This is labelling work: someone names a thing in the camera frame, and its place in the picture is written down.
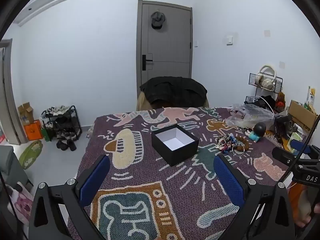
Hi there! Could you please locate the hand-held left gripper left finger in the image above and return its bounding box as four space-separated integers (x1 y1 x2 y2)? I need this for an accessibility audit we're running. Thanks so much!
28 154 111 240

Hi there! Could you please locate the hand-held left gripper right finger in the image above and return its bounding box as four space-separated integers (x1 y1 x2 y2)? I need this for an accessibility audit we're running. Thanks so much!
213 154 297 240

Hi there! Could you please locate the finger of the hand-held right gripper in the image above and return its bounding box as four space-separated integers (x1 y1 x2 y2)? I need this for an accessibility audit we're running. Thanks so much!
290 140 320 155
272 146 305 166

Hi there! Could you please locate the pile of colourful jewelry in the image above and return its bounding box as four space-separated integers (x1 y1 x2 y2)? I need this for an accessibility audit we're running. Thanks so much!
216 133 238 155

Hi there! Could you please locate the black square box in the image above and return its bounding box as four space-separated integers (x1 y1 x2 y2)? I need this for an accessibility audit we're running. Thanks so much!
151 124 200 167

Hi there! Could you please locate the person's right hand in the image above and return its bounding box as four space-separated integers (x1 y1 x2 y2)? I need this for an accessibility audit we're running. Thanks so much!
295 187 320 230

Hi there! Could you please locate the silver metal bangle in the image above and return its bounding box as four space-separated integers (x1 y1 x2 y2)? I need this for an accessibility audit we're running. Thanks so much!
232 145 245 157

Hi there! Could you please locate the open cardboard box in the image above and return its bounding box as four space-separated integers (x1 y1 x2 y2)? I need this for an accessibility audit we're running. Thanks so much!
287 100 318 133

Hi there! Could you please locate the black-headed blue doll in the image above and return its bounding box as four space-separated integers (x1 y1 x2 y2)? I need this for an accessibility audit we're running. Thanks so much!
245 122 267 143

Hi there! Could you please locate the pair of black slippers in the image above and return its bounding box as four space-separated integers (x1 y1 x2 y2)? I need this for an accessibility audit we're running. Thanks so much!
56 139 77 152

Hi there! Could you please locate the brown plush toy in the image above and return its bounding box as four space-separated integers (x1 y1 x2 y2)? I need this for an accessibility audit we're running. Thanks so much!
275 92 286 111

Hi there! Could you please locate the clear plastic bag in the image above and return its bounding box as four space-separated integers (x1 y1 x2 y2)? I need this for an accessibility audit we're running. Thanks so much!
225 103 275 130

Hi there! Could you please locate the printed purple blanket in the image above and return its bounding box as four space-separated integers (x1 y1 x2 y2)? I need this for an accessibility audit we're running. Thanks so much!
67 107 292 240

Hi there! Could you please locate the black shoe rack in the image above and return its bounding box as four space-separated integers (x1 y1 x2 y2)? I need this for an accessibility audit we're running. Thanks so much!
40 105 82 142

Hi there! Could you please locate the green floor mat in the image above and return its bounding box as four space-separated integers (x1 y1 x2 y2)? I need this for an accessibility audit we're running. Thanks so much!
19 140 43 170

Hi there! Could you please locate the orange paper bag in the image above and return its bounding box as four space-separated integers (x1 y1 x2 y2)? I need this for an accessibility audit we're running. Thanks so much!
24 120 43 141

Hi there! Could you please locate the pink printed bag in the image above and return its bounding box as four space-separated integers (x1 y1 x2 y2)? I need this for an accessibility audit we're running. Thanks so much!
5 184 34 224

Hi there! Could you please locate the tan chair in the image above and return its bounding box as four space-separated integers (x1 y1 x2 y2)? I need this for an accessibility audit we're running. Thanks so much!
136 91 209 111

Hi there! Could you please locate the grey cabinet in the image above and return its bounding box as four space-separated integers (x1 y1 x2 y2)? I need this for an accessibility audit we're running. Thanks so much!
0 145 33 193

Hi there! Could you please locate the brown cardboard box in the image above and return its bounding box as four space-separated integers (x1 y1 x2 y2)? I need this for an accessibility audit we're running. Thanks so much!
17 102 34 127

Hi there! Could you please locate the black jacket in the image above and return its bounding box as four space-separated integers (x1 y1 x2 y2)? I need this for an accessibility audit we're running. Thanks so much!
139 76 208 108

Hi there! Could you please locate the grey door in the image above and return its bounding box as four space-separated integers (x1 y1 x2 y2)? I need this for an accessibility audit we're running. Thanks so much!
136 0 193 98

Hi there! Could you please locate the grey cap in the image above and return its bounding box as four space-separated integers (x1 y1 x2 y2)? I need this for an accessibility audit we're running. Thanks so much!
151 11 166 30

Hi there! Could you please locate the black cable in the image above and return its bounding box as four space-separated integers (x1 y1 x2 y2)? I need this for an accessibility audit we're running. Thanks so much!
278 114 320 183

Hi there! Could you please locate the white cable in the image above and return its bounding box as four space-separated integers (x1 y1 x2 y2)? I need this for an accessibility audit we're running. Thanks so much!
252 96 274 111

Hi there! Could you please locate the grey door frame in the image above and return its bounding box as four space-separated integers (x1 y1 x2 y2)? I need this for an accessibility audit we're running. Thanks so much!
0 39 22 145

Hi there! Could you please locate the black door lock handle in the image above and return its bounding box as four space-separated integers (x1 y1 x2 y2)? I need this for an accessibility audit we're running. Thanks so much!
142 54 153 71

